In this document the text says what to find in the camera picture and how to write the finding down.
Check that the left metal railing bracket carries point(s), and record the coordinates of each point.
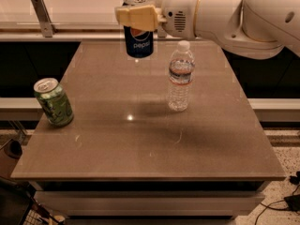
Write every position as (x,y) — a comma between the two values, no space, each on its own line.
(46,26)

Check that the green soda can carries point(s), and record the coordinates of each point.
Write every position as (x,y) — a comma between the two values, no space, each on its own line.
(54,101)

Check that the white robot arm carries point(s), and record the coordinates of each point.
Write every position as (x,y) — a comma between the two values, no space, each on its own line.
(257,29)

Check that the black wire basket cart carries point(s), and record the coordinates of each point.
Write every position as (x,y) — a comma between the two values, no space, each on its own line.
(18,206)

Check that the clear plastic water bottle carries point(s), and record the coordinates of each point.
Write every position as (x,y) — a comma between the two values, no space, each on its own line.
(181,67)

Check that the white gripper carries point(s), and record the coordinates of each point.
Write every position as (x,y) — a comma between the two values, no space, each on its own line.
(178,13)

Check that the black power adapter with cable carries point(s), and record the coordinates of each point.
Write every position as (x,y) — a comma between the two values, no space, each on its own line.
(293,201)

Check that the dark round floor object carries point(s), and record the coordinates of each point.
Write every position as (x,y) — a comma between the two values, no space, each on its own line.
(13,149)

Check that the blue pepsi can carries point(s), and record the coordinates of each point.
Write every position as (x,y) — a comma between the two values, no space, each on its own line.
(139,43)

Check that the table lower shelf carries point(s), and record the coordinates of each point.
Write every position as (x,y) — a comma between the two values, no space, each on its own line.
(150,204)

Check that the metal railing bracket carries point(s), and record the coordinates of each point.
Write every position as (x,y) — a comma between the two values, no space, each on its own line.
(161,33)
(46,26)

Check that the middle metal railing bracket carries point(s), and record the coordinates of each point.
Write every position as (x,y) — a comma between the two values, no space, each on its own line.
(161,33)

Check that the glass railing panel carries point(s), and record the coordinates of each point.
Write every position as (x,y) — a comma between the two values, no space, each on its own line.
(62,12)

